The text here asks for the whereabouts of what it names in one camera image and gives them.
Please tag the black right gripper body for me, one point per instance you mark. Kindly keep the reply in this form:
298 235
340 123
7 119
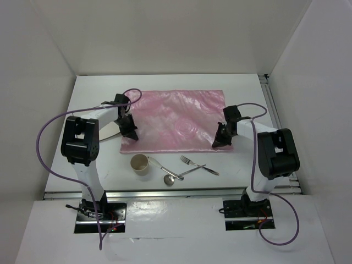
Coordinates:
223 131

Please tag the white square plate, black rim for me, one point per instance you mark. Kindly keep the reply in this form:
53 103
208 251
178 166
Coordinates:
109 131

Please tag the beige paper cup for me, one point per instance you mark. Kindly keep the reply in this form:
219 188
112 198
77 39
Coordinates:
140 164

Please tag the silver spoon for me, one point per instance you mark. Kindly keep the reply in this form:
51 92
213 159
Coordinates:
170 177

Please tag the silver table knife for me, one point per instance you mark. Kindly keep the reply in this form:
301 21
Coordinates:
158 165

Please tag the aluminium right side rail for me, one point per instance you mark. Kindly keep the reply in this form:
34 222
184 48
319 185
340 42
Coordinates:
291 183

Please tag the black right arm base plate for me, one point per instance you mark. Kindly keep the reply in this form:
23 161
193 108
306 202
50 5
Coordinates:
236 217

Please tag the silver fork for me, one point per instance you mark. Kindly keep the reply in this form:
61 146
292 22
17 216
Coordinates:
191 163

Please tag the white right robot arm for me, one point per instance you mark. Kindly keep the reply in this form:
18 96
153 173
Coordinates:
274 154

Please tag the pink rose satin cloth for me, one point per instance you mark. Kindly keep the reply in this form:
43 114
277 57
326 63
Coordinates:
175 121

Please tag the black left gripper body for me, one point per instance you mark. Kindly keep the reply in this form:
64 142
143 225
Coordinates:
126 124

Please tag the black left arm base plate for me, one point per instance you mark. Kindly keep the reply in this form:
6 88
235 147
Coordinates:
114 218

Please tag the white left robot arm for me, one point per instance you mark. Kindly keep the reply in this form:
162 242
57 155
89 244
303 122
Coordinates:
81 145

